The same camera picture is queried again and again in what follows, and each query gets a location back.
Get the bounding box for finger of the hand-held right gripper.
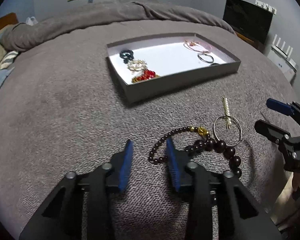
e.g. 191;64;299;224
266;98;297;117
254;120;293;153

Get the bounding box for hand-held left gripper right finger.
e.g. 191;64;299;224
166;137;283;240

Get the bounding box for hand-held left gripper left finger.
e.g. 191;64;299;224
19;139;135;240

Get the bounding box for small dark bead bracelet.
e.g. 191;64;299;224
148;126;212;165

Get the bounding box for large dark bead bracelet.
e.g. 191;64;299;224
184;139;243;179

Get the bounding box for gold pearl hairpin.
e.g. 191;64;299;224
221;96;232;130

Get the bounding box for large silver hoop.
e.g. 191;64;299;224
213;115;242;147

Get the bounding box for red bead gold earrings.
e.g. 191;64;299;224
131;69;160;84

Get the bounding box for pearl gold bracelet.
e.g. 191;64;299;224
127;59;147;73

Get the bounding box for pink hair clip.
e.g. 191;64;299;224
184;39;212;54

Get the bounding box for grey cardboard box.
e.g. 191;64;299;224
106;32;241;104

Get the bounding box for dark blue hair tie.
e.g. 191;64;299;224
119;50;135;64

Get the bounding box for person's right hand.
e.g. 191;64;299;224
291;172;300;193

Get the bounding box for cream fluffy cloth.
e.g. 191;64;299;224
272;180;298;225

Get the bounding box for wooden stand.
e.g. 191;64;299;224
234;30;263;52

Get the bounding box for grey blanket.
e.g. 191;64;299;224
0;1;300;240

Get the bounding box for black monitor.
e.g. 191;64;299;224
222;0;274;45

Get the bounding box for striped pillow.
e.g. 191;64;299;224
0;51;19;73

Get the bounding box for wooden headboard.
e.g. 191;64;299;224
0;12;17;38

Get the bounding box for white wall hook rail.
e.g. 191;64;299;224
254;0;277;14

